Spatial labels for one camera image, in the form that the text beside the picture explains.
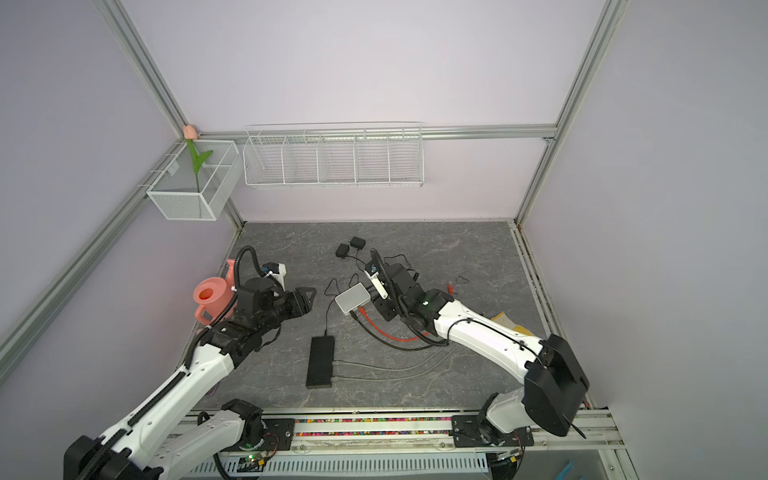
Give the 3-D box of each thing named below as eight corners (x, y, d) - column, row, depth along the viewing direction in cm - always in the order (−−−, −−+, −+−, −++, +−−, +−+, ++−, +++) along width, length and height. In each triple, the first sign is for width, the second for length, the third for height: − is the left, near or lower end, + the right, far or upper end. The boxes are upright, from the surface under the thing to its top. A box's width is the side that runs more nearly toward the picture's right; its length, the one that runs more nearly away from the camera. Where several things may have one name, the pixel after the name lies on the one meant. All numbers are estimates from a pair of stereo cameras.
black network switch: (305, 388, 83) (303, 385, 81) (314, 340, 92) (312, 336, 90) (331, 388, 83) (329, 385, 81) (337, 340, 92) (336, 336, 90)
